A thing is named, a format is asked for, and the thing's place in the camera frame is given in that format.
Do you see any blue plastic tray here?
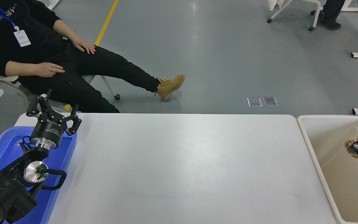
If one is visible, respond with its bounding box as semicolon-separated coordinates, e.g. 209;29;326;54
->
0;126;78;224

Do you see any person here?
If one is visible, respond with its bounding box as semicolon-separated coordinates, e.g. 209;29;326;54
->
0;0;186;113
319;0;346;31

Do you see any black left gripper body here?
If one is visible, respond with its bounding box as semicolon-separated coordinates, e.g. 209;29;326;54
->
30;112;69;146

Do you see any white wheeled chair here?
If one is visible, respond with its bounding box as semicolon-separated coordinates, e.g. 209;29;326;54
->
267;0;323;32

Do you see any grey office chair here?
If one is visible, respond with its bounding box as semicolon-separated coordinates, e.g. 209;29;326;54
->
0;73;121;112

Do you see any person's left hand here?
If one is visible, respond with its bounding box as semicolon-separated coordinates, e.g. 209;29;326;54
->
72;36;97;55

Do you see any large pale plastic bin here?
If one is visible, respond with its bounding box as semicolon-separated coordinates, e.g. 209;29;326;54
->
296;115;358;224

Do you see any person's right hand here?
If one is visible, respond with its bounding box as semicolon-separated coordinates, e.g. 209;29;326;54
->
35;62;66;78

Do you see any white desk foot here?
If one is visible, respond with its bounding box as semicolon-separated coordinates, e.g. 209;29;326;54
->
341;0;358;12

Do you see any blue lanyard with badge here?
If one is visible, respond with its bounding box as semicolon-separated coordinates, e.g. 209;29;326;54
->
0;0;31;48

